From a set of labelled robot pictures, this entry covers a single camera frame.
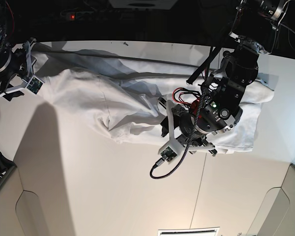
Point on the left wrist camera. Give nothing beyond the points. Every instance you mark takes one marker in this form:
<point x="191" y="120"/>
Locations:
<point x="168" y="154"/>

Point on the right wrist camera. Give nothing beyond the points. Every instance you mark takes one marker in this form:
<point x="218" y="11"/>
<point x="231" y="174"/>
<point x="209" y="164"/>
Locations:
<point x="34" y="85"/>

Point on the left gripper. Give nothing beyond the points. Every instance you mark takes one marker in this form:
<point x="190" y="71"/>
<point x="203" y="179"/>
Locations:
<point x="177" y="126"/>

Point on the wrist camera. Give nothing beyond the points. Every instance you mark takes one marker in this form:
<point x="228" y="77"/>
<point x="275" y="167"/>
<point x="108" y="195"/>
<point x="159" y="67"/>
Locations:
<point x="34" y="85"/>
<point x="168" y="154"/>

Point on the black power strip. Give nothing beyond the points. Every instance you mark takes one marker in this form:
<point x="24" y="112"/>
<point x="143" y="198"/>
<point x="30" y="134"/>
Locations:
<point x="87" y="15"/>

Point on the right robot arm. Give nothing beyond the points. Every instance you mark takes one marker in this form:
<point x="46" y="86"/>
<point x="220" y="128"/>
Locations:
<point x="6" y="26"/>

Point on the white t-shirt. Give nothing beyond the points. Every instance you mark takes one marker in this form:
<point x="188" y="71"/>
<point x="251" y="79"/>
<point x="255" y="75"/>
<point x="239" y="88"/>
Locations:
<point x="115" y="96"/>

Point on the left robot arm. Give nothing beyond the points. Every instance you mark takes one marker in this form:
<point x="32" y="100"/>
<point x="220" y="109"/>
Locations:
<point x="221" y="116"/>

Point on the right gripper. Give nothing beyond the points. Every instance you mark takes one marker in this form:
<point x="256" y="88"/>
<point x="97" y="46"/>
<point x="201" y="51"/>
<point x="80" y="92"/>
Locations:
<point x="16" y="69"/>

